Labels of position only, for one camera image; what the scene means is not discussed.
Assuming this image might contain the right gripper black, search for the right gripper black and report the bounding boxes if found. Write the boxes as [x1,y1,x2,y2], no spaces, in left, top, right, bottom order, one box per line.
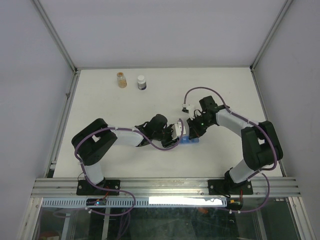
[186,114,214,140]

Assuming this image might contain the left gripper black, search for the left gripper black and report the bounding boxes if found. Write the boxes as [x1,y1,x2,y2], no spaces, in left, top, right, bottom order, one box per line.
[153,124,180,148]

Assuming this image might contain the blue weekly pill organizer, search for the blue weekly pill organizer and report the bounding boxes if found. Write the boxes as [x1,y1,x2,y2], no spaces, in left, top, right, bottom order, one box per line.
[179,135,200,145]

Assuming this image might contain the white pill bottle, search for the white pill bottle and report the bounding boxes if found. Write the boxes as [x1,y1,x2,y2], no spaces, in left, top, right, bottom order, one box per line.
[137,75,147,90]

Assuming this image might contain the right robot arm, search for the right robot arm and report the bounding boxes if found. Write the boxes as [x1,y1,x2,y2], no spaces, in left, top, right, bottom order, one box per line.
[182,96,284,197]

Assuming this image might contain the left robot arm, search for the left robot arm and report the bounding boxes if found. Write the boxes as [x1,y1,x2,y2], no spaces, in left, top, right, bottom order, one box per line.
[71,114,185,195]

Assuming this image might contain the amber pill bottle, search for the amber pill bottle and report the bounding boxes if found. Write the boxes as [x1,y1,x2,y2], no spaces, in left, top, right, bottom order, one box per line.
[116,72,127,88]

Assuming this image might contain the small status circuit board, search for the small status circuit board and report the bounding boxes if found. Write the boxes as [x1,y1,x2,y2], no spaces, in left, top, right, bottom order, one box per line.
[86,198,108,206]

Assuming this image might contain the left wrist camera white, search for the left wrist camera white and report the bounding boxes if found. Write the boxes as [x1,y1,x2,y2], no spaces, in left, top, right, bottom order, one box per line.
[171,119,187,139]

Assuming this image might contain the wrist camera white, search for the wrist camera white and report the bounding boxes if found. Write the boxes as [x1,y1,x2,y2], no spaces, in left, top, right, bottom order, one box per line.
[171,119,187,139]
[182,103,196,120]

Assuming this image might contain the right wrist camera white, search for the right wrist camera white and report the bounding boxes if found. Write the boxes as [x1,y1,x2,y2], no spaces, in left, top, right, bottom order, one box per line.
[182,103,196,120]

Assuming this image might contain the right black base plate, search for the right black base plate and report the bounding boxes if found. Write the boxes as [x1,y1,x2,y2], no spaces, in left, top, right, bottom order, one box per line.
[207,179,253,196]

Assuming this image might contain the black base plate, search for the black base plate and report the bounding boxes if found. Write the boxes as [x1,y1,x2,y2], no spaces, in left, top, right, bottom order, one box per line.
[76,179,121,196]
[207,179,253,196]

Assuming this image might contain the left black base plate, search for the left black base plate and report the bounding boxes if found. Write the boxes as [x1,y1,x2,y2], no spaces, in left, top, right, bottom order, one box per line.
[76,179,121,196]

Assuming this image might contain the aluminium mounting rail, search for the aluminium mounting rail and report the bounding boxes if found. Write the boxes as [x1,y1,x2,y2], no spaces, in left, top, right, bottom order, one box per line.
[31,176,301,198]

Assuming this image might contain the slotted grey cable duct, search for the slotted grey cable duct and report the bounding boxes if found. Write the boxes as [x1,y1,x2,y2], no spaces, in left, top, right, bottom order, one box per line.
[42,196,227,209]

